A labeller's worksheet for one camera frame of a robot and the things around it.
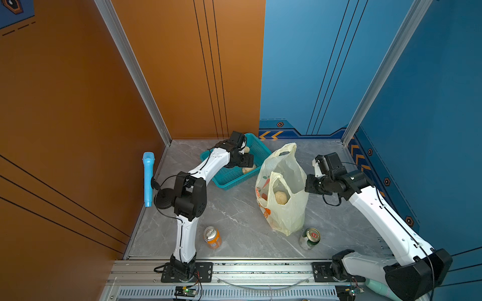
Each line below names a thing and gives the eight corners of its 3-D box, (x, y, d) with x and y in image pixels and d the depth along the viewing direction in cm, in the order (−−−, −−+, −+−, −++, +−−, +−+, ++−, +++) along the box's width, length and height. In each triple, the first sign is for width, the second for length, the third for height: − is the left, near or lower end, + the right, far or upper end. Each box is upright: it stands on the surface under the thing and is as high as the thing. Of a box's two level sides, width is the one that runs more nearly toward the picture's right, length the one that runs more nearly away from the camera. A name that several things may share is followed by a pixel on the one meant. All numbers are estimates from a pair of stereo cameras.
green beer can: (300, 250, 81) (306, 242, 72) (297, 236, 84) (303, 227, 76) (314, 250, 81) (322, 242, 72) (311, 236, 84) (318, 227, 76)
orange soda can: (207, 249, 81) (202, 241, 72) (209, 235, 85) (204, 226, 76) (221, 249, 81) (217, 241, 72) (222, 235, 85) (218, 226, 76)
